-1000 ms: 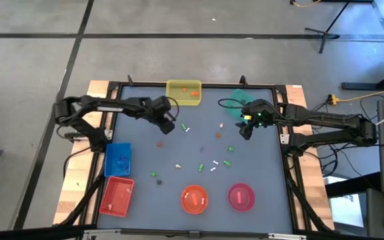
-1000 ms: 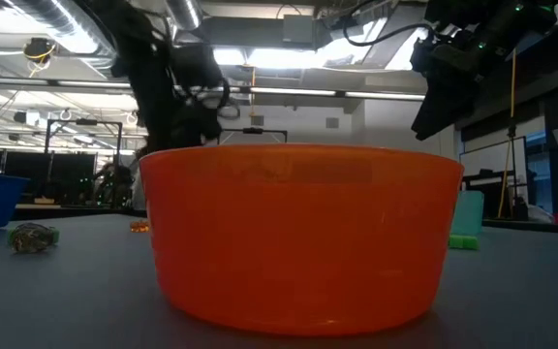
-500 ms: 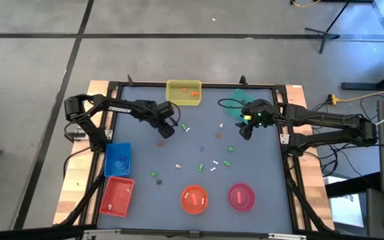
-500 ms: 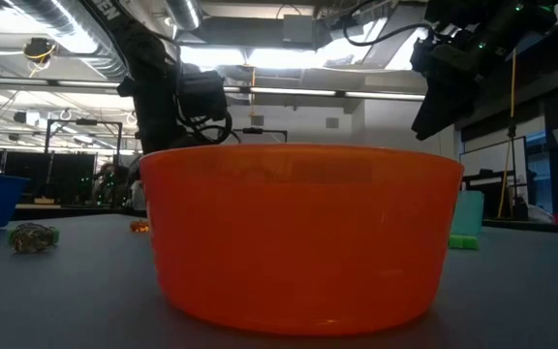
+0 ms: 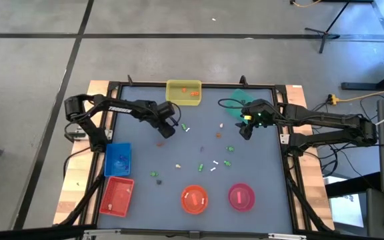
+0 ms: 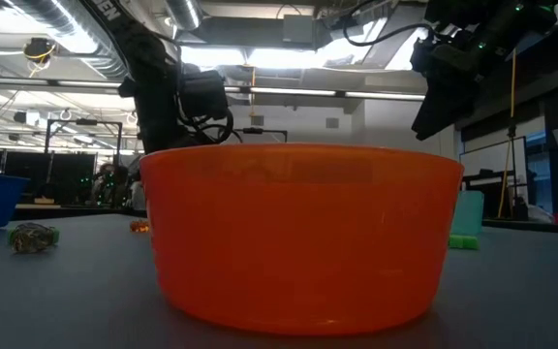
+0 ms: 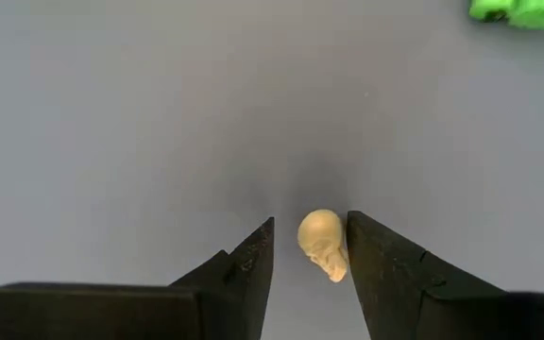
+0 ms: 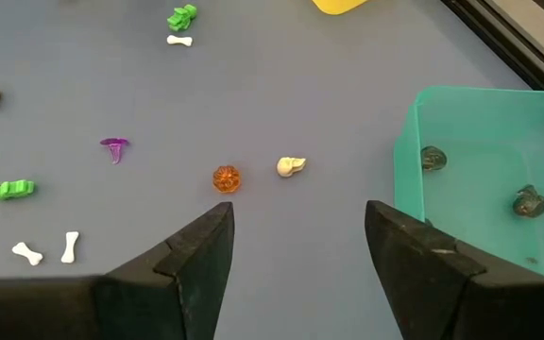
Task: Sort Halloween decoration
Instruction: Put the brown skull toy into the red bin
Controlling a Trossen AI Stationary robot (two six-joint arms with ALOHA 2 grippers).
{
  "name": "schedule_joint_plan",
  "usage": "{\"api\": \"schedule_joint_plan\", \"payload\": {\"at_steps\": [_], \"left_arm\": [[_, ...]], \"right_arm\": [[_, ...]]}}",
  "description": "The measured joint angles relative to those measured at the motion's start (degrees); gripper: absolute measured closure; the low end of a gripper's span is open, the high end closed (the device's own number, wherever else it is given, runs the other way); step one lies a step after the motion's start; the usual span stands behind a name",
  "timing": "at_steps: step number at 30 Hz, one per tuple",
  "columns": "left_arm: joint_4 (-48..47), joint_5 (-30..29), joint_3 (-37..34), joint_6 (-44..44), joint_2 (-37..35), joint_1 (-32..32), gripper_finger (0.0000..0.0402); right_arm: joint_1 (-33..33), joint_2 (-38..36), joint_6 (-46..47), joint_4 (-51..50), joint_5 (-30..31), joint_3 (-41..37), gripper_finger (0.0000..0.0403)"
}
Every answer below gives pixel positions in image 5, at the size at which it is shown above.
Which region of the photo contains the black clamp bracket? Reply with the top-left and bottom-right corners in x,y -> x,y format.
63,131 -> 90,143

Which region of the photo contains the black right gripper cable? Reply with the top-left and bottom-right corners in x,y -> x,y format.
217,98 -> 246,110

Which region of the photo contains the teal green block right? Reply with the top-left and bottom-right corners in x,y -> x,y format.
227,88 -> 256,123

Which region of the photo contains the black table rig frame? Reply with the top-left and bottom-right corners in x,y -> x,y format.
53,75 -> 335,240

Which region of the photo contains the blue plastic basket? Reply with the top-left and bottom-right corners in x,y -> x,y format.
103,142 -> 133,178

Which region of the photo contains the yellow plastic bin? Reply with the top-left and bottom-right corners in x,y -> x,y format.
165,79 -> 203,107

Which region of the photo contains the red plastic basket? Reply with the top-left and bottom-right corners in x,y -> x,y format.
99,176 -> 135,218

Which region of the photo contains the white sheet on floor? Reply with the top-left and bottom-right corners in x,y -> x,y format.
327,194 -> 365,229

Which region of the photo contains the yellow power plug cable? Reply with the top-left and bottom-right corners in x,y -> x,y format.
327,83 -> 384,105

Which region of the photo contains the black desk foot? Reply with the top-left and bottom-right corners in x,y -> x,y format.
341,63 -> 384,91

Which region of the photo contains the black tripod stand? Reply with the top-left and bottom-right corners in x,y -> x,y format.
304,0 -> 351,54

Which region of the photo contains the round orange plastic bowl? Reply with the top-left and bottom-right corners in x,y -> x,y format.
181,185 -> 210,215

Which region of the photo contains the yellow hanging cord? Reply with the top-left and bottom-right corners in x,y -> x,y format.
290,0 -> 323,9

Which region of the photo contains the round pink plastic bowl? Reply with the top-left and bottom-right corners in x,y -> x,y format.
228,183 -> 257,212

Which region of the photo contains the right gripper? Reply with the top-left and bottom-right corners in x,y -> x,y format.
239,99 -> 275,141

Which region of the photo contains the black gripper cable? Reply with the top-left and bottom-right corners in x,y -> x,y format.
217,98 -> 246,110
168,101 -> 182,127

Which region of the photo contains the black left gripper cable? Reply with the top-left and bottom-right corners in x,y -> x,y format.
168,101 -> 182,127

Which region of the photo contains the dark grey box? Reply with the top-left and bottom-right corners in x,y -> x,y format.
365,188 -> 384,240

